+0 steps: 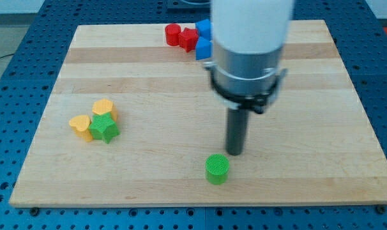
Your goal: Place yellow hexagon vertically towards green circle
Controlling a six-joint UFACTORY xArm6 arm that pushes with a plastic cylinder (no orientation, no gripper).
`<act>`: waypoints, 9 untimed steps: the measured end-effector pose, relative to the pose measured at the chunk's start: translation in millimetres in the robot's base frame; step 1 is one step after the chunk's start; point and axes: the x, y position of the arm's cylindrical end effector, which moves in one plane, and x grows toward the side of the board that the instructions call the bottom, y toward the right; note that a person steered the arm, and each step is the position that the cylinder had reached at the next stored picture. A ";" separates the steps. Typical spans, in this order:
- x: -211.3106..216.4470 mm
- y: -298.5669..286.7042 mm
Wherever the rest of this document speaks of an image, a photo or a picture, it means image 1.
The yellow heart block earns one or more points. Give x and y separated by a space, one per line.
80 125

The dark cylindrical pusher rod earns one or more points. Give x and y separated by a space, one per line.
237 121

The red cylinder block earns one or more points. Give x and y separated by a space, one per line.
172 32

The light wooden board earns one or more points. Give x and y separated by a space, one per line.
313 146

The green cylinder block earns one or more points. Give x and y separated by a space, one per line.
217 168

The yellow hexagon block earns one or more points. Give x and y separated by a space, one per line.
104 106

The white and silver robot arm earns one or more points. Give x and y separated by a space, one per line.
248 38

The upper blue block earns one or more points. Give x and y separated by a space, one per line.
203 28

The blue block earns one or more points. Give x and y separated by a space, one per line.
203 48
203 28

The lower blue block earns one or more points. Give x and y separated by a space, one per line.
203 48

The green star block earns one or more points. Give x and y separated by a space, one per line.
104 128

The red star block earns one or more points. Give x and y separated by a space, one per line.
188 39

